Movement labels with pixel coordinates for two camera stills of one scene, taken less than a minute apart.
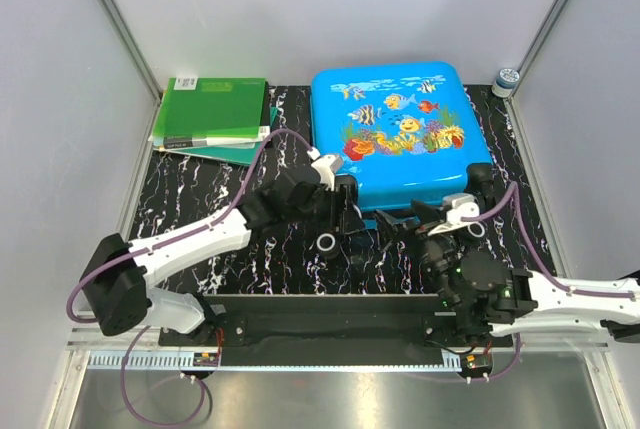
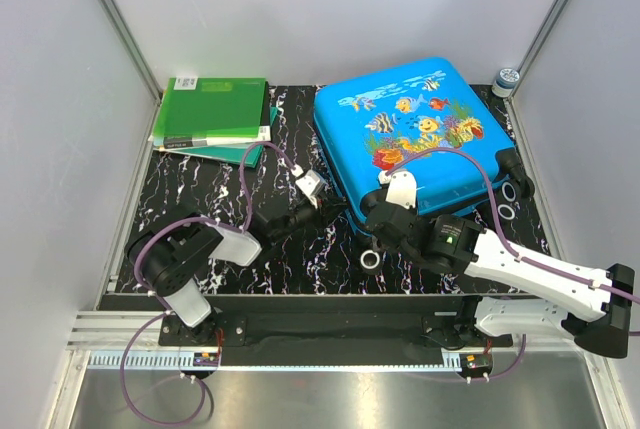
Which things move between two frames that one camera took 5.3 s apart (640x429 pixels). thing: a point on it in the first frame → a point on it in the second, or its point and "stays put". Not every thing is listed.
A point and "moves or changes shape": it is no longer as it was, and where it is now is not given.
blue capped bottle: (506, 82) stays put
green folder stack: (211, 106) stays put
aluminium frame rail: (118, 21) stays put
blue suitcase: (401, 131) moves or changes shape
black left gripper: (346, 219) → (327, 206)
